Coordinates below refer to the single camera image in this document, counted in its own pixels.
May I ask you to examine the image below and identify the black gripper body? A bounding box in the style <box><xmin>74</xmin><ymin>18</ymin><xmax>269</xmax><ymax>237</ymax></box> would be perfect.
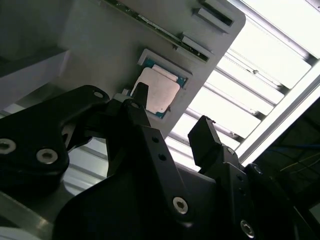
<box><xmin>52</xmin><ymin>171</ymin><xmax>234</xmax><ymax>240</ymax></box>

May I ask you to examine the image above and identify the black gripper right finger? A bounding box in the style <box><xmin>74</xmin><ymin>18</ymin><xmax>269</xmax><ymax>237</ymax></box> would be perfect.
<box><xmin>186</xmin><ymin>114</ymin><xmax>310</xmax><ymax>240</ymax></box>

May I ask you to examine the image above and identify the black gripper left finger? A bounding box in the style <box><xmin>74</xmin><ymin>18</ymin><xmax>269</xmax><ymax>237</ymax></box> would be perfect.
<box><xmin>0</xmin><ymin>81</ymin><xmax>197</xmax><ymax>225</ymax></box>

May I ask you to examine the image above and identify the silver CPU green substrate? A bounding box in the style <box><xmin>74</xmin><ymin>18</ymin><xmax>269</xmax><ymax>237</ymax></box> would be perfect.
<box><xmin>124</xmin><ymin>57</ymin><xmax>189</xmax><ymax>119</ymax></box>

